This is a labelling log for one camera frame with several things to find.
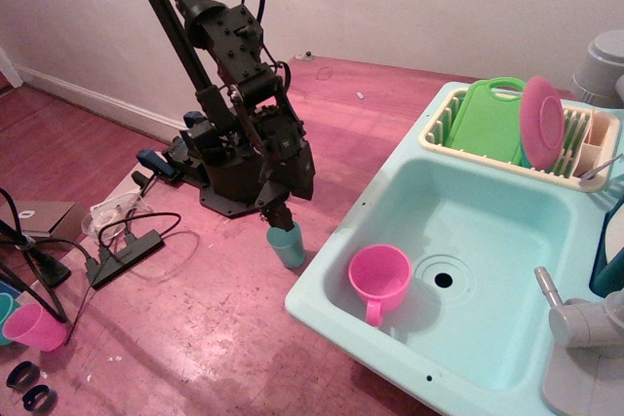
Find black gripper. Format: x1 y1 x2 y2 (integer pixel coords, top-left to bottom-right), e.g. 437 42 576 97
255 119 315 232

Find teal plastic cup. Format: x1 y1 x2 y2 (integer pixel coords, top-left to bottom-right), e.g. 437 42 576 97
266 222 305 269

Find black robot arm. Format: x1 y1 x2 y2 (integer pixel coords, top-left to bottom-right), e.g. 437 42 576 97
137 0 315 231

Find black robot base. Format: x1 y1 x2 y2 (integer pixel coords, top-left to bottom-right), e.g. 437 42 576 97
163 111 289 218

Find pink plastic cup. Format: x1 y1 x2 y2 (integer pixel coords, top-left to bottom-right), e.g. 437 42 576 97
2 303 67 352

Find teal cup at edge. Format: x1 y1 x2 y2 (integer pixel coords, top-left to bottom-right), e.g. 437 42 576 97
0 292 20 346

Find pink plastic mug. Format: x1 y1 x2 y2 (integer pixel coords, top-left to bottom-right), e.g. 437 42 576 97
348 245 412 327

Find blue black clamp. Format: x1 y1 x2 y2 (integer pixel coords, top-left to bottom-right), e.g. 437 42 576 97
132 149 178 192

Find clear plastic bag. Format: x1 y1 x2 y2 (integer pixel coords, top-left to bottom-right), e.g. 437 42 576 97
81 192 147 242

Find black usb hub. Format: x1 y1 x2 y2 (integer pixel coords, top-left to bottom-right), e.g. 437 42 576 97
86 230 165 290

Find green cutting board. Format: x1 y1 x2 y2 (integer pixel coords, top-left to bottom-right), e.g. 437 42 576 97
444 77 527 166

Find brown cardboard box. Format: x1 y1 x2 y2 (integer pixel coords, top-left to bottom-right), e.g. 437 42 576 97
15 201 86 242

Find black tripod legs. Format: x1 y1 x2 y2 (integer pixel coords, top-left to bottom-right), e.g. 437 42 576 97
1 189 69 323

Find pink plastic plate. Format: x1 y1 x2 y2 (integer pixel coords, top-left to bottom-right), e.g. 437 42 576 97
519 76 565 170

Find lilac utensil in rack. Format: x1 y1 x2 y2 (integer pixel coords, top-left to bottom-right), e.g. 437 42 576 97
579 153 623 182

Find grey toy faucet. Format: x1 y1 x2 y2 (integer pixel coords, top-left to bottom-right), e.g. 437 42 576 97
533 266 623 349

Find cream dish rack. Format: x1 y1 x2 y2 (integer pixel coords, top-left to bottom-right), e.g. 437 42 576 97
418 84 623 192

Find grey cylindrical container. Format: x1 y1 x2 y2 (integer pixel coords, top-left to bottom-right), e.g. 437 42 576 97
570 29 623 109

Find black ring upper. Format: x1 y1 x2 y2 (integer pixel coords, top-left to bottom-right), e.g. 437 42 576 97
5 360 39 392

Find black ring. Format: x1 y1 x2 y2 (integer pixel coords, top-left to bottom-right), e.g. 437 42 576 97
5 360 39 392
21 385 54 412

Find black ring lower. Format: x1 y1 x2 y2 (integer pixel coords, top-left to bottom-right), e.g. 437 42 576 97
21 385 54 412

